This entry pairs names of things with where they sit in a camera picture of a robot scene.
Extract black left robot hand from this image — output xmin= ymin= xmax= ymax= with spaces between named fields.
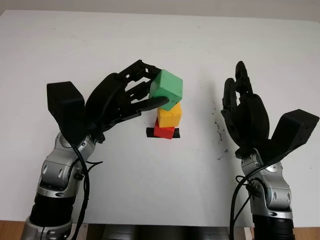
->
xmin=83 ymin=59 xmax=171 ymax=144

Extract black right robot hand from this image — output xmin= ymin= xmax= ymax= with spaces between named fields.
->
xmin=220 ymin=60 xmax=271 ymax=160

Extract green cube block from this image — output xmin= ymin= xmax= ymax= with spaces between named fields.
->
xmin=148 ymin=69 xmax=184 ymax=112

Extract red cube block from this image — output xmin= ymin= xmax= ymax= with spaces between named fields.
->
xmin=153 ymin=117 xmax=176 ymax=140

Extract yellow cube block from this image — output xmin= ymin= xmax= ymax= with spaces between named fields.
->
xmin=156 ymin=102 xmax=182 ymax=128

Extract black tape strip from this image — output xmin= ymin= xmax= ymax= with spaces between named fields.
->
xmin=145 ymin=127 xmax=181 ymax=139

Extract dark robot torso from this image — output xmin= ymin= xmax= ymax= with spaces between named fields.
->
xmin=86 ymin=224 xmax=252 ymax=240

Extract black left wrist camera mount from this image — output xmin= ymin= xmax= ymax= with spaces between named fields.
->
xmin=46 ymin=81 xmax=87 ymax=146

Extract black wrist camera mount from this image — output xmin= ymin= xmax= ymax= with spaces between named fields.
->
xmin=258 ymin=109 xmax=320 ymax=167
xmin=46 ymin=81 xmax=87 ymax=146

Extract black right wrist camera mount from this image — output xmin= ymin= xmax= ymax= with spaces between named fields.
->
xmin=258 ymin=109 xmax=320 ymax=167

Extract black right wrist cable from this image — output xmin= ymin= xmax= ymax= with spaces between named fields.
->
xmin=229 ymin=163 xmax=266 ymax=240

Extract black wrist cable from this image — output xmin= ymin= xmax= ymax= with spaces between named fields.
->
xmin=71 ymin=143 xmax=104 ymax=240
xmin=229 ymin=163 xmax=266 ymax=240

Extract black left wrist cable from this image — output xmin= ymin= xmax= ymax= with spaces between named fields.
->
xmin=71 ymin=143 xmax=104 ymax=240

